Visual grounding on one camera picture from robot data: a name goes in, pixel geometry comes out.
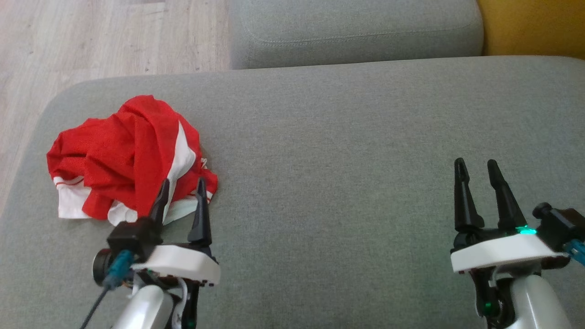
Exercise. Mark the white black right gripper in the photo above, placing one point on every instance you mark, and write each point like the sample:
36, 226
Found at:
498, 256

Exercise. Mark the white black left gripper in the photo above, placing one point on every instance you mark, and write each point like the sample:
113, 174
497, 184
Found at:
183, 262

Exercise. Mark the red white basketball jersey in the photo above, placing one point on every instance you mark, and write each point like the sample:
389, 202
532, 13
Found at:
82, 151

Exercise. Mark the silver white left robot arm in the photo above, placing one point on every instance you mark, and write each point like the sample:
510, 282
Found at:
146, 310

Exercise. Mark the grey sofa seat cushion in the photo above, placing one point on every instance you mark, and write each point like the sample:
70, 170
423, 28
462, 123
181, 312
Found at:
320, 183

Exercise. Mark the yellow cushion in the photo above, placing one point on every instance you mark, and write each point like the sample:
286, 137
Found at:
534, 27

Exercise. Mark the grey sofa back cushion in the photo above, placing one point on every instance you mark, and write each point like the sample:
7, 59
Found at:
356, 32

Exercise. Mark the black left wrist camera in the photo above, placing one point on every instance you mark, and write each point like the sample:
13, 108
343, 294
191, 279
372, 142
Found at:
132, 237

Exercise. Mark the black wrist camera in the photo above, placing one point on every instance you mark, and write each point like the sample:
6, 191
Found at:
560, 226
132, 237

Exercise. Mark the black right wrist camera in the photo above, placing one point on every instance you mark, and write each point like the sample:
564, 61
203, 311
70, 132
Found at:
560, 226

